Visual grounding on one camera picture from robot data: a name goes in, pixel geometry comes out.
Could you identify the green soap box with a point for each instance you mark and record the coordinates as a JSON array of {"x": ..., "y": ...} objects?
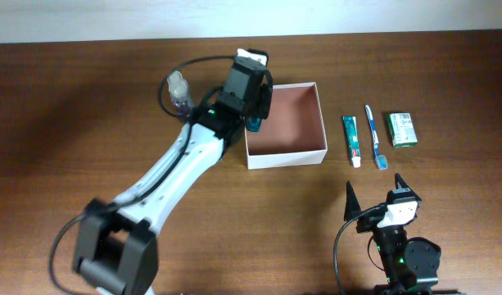
[{"x": 402, "y": 130}]

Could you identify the purple pump soap bottle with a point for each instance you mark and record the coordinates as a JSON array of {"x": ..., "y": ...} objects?
[{"x": 179, "y": 93}]

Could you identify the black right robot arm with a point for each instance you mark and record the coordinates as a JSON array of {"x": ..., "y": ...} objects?
[{"x": 410, "y": 264}]

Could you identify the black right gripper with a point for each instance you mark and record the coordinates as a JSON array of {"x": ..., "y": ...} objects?
[{"x": 352, "y": 205}]

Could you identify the blue white toothbrush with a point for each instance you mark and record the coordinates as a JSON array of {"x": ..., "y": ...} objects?
[{"x": 380, "y": 160}]

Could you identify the blue Listerine mouthwash bottle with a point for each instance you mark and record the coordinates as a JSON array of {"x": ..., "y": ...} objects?
[{"x": 253, "y": 125}]

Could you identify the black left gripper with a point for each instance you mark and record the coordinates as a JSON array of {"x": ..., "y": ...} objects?
[{"x": 264, "y": 91}]

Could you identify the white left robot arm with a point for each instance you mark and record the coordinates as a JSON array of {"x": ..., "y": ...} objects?
[{"x": 116, "y": 250}]

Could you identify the green toothpaste tube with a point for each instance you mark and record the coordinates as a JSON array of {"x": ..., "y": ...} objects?
[{"x": 350, "y": 126}]

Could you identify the pink open box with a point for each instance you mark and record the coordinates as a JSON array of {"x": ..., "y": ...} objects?
[{"x": 293, "y": 134}]

